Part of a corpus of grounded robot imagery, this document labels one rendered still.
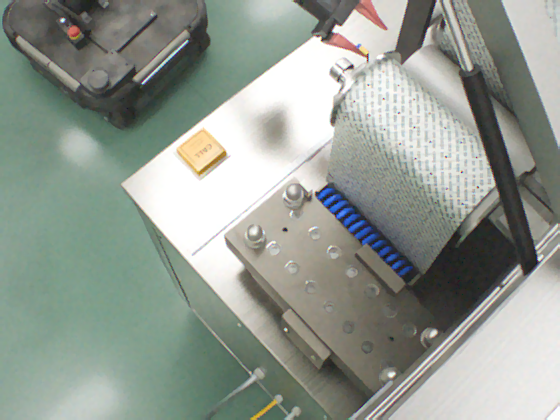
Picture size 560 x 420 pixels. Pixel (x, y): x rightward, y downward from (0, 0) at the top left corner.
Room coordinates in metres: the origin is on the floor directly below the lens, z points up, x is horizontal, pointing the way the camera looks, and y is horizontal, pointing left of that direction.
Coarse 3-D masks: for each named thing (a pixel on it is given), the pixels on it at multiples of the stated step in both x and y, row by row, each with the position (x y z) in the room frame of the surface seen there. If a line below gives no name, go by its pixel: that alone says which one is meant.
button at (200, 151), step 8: (192, 136) 0.62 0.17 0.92; (200, 136) 0.62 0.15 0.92; (208, 136) 0.62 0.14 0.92; (184, 144) 0.61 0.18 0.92; (192, 144) 0.61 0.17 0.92; (200, 144) 0.61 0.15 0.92; (208, 144) 0.61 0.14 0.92; (216, 144) 0.61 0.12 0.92; (184, 152) 0.59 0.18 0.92; (192, 152) 0.59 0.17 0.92; (200, 152) 0.59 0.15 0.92; (208, 152) 0.59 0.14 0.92; (216, 152) 0.59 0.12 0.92; (224, 152) 0.59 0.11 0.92; (184, 160) 0.58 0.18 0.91; (192, 160) 0.57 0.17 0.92; (200, 160) 0.57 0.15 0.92; (208, 160) 0.57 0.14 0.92; (216, 160) 0.58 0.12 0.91; (192, 168) 0.56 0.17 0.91; (200, 168) 0.56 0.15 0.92; (208, 168) 0.57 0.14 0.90
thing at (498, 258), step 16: (448, 240) 0.38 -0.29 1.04; (480, 240) 0.36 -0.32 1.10; (496, 240) 0.36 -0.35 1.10; (448, 256) 0.37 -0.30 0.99; (464, 256) 0.35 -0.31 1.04; (480, 256) 0.34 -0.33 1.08; (496, 256) 0.33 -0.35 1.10; (512, 256) 0.33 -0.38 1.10; (448, 272) 0.36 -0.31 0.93; (464, 272) 0.34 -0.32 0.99; (480, 272) 0.32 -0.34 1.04; (496, 272) 0.31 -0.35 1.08; (464, 288) 0.33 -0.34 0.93; (480, 288) 0.31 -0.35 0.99
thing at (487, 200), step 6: (492, 192) 0.35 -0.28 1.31; (486, 198) 0.35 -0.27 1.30; (492, 198) 0.35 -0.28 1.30; (480, 204) 0.34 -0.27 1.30; (486, 204) 0.34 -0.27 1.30; (474, 210) 0.34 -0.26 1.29; (480, 210) 0.33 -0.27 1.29; (468, 216) 0.33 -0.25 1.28; (474, 216) 0.33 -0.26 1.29; (462, 222) 0.33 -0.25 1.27; (468, 222) 0.32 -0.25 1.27; (462, 228) 0.32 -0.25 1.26; (462, 234) 0.32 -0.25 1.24
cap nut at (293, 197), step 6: (288, 186) 0.46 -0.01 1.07; (294, 186) 0.46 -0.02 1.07; (288, 192) 0.45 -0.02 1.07; (294, 192) 0.45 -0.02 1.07; (300, 192) 0.45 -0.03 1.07; (288, 198) 0.44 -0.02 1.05; (294, 198) 0.44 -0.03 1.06; (300, 198) 0.45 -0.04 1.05; (288, 204) 0.44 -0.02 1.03; (294, 204) 0.44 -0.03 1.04; (300, 204) 0.44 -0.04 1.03
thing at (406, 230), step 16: (336, 144) 0.49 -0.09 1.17; (336, 160) 0.48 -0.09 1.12; (352, 160) 0.46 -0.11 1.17; (336, 176) 0.48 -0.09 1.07; (352, 176) 0.46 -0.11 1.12; (368, 176) 0.44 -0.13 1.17; (352, 192) 0.45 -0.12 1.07; (368, 192) 0.43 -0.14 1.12; (384, 192) 0.41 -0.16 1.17; (368, 208) 0.42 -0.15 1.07; (384, 208) 0.40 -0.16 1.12; (400, 208) 0.39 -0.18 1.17; (384, 224) 0.40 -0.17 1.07; (400, 224) 0.38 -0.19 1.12; (416, 224) 0.36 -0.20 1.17; (400, 240) 0.37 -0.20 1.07; (416, 240) 0.35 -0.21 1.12; (432, 240) 0.34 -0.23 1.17; (416, 256) 0.34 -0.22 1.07; (432, 256) 0.33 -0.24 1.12
